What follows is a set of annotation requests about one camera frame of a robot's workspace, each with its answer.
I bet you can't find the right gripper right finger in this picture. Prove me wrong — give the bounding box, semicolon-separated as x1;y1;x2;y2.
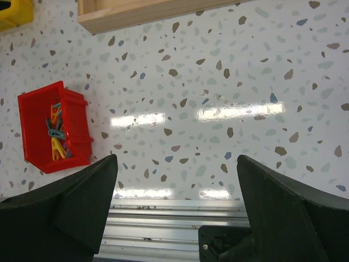
237;155;348;261

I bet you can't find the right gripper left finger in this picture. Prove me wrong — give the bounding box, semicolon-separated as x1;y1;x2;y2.
1;154;118;261

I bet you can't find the yellow clothespin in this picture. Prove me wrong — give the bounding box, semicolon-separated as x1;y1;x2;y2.
51;137;66;162

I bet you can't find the dark teal clothespin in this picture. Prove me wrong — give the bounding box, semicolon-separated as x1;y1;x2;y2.
46;118;56;130

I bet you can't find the blue clothespin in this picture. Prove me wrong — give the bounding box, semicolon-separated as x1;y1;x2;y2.
63;142;73;159

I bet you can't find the red plastic bin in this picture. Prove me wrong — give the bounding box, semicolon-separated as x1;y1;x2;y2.
17;81;93;174

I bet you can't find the wooden rack base tray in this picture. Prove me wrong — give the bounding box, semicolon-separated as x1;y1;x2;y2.
77;0;241;34

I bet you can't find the yellow plastic tray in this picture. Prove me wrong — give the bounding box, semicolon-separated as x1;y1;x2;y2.
1;0;33;31

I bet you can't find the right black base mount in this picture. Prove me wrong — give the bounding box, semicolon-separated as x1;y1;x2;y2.
198;225;259;261

